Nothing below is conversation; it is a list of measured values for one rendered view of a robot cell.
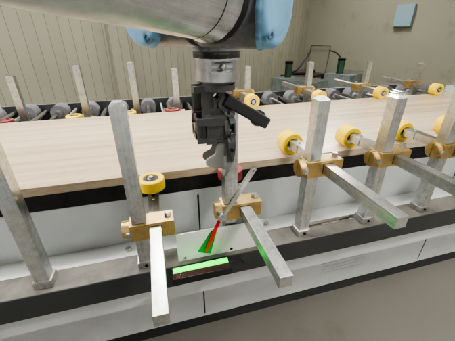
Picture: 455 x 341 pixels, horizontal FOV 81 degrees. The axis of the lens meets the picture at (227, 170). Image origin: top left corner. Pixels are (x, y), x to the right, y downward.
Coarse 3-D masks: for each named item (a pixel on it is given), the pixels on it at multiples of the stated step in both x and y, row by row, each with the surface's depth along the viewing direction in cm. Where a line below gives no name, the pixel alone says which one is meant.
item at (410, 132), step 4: (408, 128) 106; (412, 128) 106; (404, 132) 106; (408, 132) 104; (412, 132) 103; (416, 132) 102; (420, 132) 102; (404, 136) 106; (408, 136) 105; (412, 136) 103; (416, 136) 102; (420, 136) 100; (424, 136) 99; (428, 136) 98; (432, 136) 98; (416, 140) 102; (420, 140) 100; (424, 140) 99; (428, 140) 98; (432, 140) 96
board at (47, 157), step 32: (416, 96) 189; (448, 96) 189; (0, 128) 125; (32, 128) 125; (64, 128) 125; (96, 128) 125; (160, 128) 125; (256, 128) 125; (288, 128) 125; (416, 128) 125; (32, 160) 93; (64, 160) 93; (96, 160) 93; (160, 160) 93; (192, 160) 93; (256, 160) 93; (288, 160) 97; (32, 192) 77
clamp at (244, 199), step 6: (240, 198) 77; (246, 198) 77; (252, 198) 77; (258, 198) 77; (216, 204) 75; (222, 204) 75; (234, 204) 75; (240, 204) 75; (246, 204) 76; (252, 204) 76; (258, 204) 77; (216, 210) 74; (222, 210) 74; (234, 210) 75; (258, 210) 78; (216, 216) 75; (228, 216) 76; (234, 216) 76
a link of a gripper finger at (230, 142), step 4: (232, 128) 55; (232, 132) 55; (232, 136) 54; (228, 140) 55; (232, 140) 55; (228, 144) 55; (232, 144) 55; (228, 148) 56; (232, 148) 55; (228, 152) 57; (232, 152) 56; (228, 156) 58; (232, 156) 57; (228, 160) 58; (232, 160) 58
